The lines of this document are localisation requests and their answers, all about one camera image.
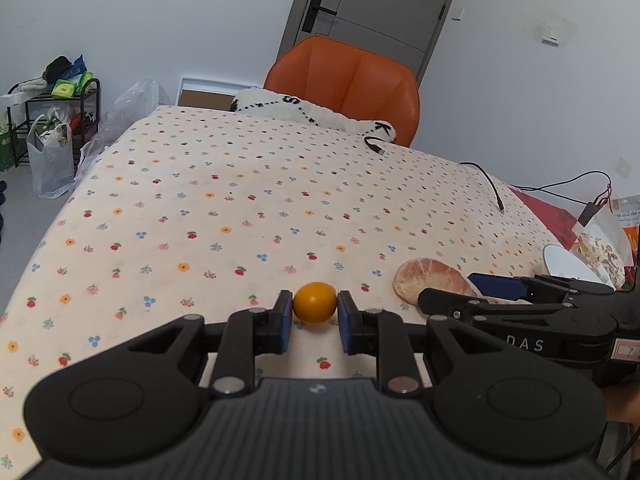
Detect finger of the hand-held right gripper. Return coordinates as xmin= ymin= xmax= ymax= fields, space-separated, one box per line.
xmin=467 ymin=272 xmax=538 ymax=302
xmin=417 ymin=287 xmax=526 ymax=319

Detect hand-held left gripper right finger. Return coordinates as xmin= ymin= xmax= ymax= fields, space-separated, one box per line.
xmin=336 ymin=289 xmax=483 ymax=395

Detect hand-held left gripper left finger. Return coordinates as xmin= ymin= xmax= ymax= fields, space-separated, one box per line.
xmin=125 ymin=289 xmax=294 ymax=397

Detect bread roll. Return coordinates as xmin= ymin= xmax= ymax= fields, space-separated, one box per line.
xmin=392 ymin=258 xmax=481 ymax=306

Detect small yellow citrus fruit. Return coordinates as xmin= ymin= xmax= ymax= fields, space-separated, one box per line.
xmin=292 ymin=281 xmax=337 ymax=325

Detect white plate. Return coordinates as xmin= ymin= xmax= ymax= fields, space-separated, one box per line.
xmin=542 ymin=243 xmax=603 ymax=286

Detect bag of nuts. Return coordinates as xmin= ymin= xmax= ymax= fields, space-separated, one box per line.
xmin=570 ymin=230 xmax=628 ymax=288

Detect red mat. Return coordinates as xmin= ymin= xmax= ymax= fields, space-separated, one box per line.
xmin=510 ymin=187 xmax=576 ymax=251

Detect orange labelled packet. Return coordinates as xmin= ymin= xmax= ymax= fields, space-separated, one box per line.
xmin=610 ymin=194 xmax=640 ymax=266

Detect floral tablecloth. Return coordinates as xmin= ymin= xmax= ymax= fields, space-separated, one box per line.
xmin=0 ymin=105 xmax=571 ymax=466

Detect white cushion with black pattern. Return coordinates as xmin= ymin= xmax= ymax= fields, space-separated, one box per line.
xmin=231 ymin=86 xmax=399 ymax=143

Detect orange chair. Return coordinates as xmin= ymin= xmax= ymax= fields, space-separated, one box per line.
xmin=263 ymin=36 xmax=421 ymax=147

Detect clear plastic bag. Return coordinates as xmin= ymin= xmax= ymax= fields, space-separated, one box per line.
xmin=75 ymin=76 xmax=160 ymax=176

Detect white plastic bag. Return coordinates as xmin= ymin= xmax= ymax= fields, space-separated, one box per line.
xmin=26 ymin=115 xmax=76 ymax=200

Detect black rack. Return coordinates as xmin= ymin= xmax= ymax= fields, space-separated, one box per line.
xmin=7 ymin=78 xmax=101 ymax=168

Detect grey door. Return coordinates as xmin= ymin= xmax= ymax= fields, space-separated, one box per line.
xmin=276 ymin=0 xmax=468 ymax=86

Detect green packets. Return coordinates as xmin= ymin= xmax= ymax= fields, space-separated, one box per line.
xmin=52 ymin=72 xmax=93 ymax=98

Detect green box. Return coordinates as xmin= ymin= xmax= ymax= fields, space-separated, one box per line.
xmin=0 ymin=127 xmax=16 ymax=172

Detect black bag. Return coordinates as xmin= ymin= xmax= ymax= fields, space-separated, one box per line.
xmin=42 ymin=56 xmax=73 ymax=83

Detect long black cable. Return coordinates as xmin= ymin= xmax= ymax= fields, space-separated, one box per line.
xmin=510 ymin=171 xmax=613 ymax=206

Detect white picture frame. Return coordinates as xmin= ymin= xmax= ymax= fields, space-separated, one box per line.
xmin=177 ymin=76 xmax=246 ymax=111

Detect black door handle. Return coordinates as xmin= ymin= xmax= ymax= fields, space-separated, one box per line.
xmin=301 ymin=0 xmax=340 ymax=32

